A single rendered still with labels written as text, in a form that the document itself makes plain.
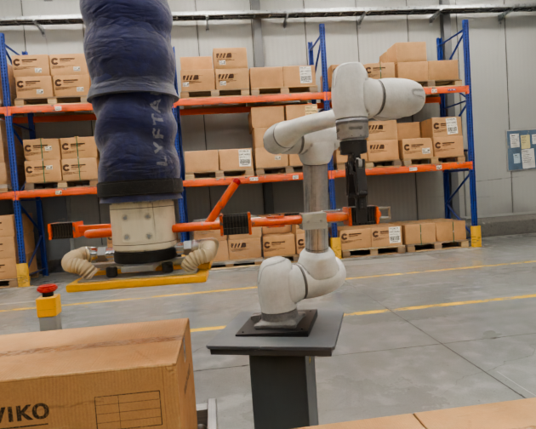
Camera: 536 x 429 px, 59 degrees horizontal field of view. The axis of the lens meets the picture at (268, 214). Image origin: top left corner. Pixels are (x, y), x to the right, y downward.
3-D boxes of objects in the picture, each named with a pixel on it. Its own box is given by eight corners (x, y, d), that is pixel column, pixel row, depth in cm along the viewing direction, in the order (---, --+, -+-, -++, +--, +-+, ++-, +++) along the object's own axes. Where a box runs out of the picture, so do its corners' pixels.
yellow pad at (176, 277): (65, 293, 114) (63, 272, 113) (79, 285, 124) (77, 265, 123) (206, 282, 116) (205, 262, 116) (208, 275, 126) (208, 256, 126)
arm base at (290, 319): (259, 316, 214) (258, 303, 213) (306, 314, 206) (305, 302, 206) (244, 329, 196) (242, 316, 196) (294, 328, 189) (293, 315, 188)
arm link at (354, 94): (344, 116, 125) (386, 115, 129) (341, 56, 124) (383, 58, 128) (326, 122, 135) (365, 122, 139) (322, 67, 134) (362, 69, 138)
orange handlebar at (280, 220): (40, 244, 124) (38, 231, 124) (78, 234, 154) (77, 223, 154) (384, 220, 130) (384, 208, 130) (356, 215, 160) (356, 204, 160)
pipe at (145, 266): (67, 277, 115) (65, 254, 115) (97, 261, 140) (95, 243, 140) (206, 266, 118) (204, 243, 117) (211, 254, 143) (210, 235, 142)
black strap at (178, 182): (86, 198, 116) (84, 182, 116) (111, 197, 139) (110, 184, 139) (178, 192, 117) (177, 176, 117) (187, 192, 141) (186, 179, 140)
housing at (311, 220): (302, 230, 128) (301, 214, 128) (299, 228, 135) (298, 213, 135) (327, 228, 128) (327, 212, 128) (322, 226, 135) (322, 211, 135)
